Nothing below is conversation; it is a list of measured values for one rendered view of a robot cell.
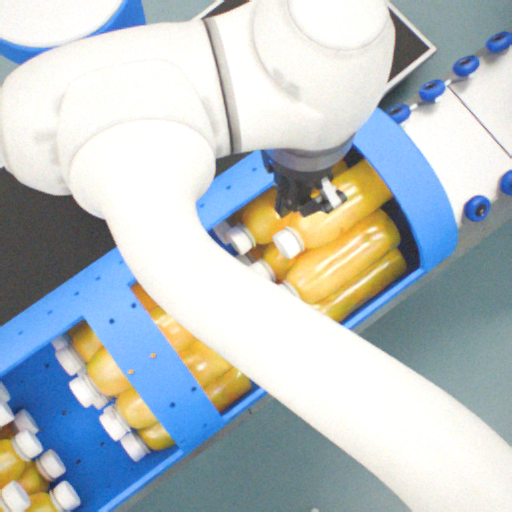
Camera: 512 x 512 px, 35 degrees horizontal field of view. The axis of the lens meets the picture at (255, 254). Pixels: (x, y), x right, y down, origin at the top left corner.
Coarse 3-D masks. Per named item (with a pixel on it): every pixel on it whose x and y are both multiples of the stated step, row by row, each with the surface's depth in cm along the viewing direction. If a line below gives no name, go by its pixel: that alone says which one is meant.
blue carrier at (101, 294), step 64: (384, 128) 106; (256, 192) 105; (448, 256) 116; (64, 320) 100; (128, 320) 99; (64, 384) 123; (192, 384) 100; (256, 384) 117; (64, 448) 121; (192, 448) 107
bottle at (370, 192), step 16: (352, 176) 110; (368, 176) 110; (352, 192) 109; (368, 192) 109; (384, 192) 111; (336, 208) 109; (352, 208) 109; (368, 208) 110; (288, 224) 111; (304, 224) 108; (320, 224) 108; (336, 224) 109; (352, 224) 111; (304, 240) 109; (320, 240) 109
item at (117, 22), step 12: (132, 0) 137; (120, 12) 134; (132, 12) 138; (108, 24) 133; (120, 24) 136; (132, 24) 141; (144, 24) 150; (0, 48) 135; (12, 48) 132; (24, 48) 131; (36, 48) 131; (48, 48) 131; (12, 60) 137; (24, 60) 135
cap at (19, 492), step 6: (6, 486) 105; (12, 486) 105; (18, 486) 107; (6, 492) 104; (12, 492) 104; (18, 492) 105; (24, 492) 107; (6, 498) 104; (12, 498) 104; (18, 498) 104; (24, 498) 105; (12, 504) 104; (18, 504) 104; (24, 504) 105; (18, 510) 105
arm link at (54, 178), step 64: (64, 64) 56; (128, 64) 55; (192, 64) 56; (0, 128) 57; (64, 128) 55; (128, 128) 53; (192, 128) 55; (64, 192) 60; (128, 192) 53; (192, 192) 55; (128, 256) 52; (192, 256) 50; (192, 320) 49; (256, 320) 47; (320, 320) 47; (320, 384) 45; (384, 384) 44; (384, 448) 43; (448, 448) 42
